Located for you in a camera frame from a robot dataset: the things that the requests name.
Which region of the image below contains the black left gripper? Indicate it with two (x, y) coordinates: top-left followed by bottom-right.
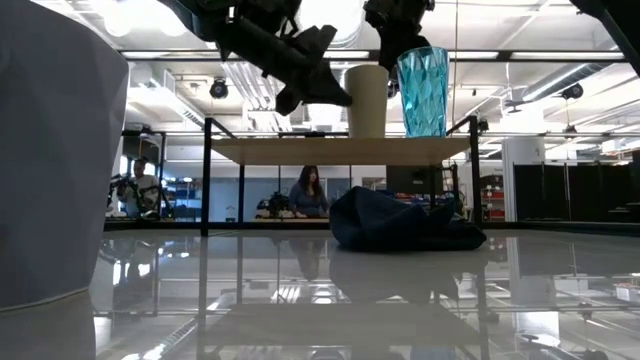
(219, 0), (354, 117)

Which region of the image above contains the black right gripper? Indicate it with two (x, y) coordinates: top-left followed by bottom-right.
(363, 0), (436, 71)

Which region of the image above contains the beige cup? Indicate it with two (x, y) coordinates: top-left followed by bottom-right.
(343, 63), (390, 139)

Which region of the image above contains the blue faceted plastic tumbler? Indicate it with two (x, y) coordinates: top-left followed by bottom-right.
(396, 45), (450, 139)

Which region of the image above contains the pale grey mug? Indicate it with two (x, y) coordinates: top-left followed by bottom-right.
(0, 0), (130, 311)

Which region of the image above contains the wooden shelf with black legs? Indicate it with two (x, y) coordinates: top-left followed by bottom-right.
(199, 115), (484, 237)

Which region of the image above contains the long ceiling light bar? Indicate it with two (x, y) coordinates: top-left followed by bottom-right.
(119, 48), (629, 64)

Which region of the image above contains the person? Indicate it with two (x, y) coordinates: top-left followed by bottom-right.
(288, 165), (331, 219)
(117, 157), (161, 219)

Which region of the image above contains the black monitor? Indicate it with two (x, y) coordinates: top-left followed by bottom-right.
(385, 165), (434, 196)

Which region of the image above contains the dark navy cloth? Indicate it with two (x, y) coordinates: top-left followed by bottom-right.
(328, 185), (488, 253)

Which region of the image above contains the white column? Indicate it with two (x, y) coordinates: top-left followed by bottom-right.
(501, 137), (547, 223)

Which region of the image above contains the rack with red bins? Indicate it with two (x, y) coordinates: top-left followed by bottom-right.
(479, 173), (506, 221)

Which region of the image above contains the black metal rack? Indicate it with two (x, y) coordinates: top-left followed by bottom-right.
(121, 129), (167, 221)

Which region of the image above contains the silver ceiling duct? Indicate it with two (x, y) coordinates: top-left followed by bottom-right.
(504, 62), (612, 109)

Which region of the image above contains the black metal table frame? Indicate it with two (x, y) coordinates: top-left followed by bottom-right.
(102, 218), (640, 234)

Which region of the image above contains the black partition wall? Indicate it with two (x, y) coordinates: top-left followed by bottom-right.
(513, 162), (640, 224)

